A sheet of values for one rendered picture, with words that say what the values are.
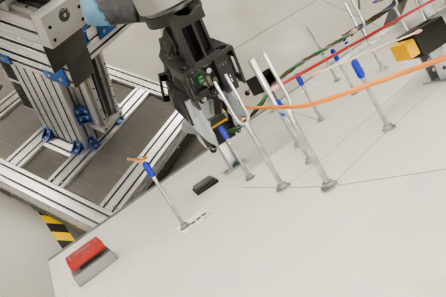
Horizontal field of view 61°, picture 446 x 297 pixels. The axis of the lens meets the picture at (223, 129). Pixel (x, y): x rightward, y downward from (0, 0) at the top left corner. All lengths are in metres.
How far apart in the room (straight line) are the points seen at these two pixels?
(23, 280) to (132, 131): 0.78
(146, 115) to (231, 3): 1.52
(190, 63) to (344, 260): 0.28
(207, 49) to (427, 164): 0.27
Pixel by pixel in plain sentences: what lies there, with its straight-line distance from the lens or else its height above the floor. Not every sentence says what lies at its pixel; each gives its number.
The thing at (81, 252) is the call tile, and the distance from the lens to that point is 0.57.
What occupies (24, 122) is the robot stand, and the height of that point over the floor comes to 0.21.
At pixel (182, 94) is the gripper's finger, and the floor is 1.25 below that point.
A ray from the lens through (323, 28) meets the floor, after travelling 2.99.
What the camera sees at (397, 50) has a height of 1.32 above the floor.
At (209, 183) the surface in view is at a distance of 0.60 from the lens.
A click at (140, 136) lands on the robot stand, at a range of 1.87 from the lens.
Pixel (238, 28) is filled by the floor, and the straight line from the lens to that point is 2.90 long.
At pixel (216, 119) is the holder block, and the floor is 1.17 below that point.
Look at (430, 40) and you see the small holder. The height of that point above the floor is 1.34.
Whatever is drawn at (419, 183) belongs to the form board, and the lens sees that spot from 0.32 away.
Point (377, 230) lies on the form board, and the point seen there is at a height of 1.36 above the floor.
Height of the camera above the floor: 1.60
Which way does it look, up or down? 49 degrees down
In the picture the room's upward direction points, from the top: straight up
